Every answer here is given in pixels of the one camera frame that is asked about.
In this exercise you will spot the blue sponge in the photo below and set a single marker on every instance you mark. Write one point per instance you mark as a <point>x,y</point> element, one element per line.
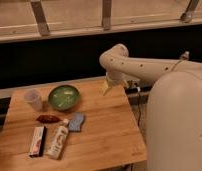
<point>76,122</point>

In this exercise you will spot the right metal bracket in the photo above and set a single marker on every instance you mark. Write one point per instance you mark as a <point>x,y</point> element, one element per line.
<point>187,15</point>

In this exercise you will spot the clear plastic cup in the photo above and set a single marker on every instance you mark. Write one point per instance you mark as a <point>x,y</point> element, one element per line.
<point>33,98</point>

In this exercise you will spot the white plastic bottle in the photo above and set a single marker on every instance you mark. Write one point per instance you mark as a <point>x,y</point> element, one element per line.
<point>59,139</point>

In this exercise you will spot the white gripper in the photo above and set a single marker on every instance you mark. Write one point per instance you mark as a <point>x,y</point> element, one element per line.
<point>112,79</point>

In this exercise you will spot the middle metal bracket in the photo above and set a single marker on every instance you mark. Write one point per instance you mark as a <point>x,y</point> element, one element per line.
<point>106,14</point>

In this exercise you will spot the green ceramic bowl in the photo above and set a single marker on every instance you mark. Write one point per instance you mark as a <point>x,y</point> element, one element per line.
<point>63,97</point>

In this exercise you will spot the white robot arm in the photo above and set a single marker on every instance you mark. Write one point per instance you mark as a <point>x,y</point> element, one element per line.
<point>174,107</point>

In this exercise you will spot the left metal bracket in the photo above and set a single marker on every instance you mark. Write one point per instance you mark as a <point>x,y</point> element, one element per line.
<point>40,17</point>

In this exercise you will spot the metal bracket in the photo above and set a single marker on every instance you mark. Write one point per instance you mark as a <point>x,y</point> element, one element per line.
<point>40,17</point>
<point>106,14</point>
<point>187,15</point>

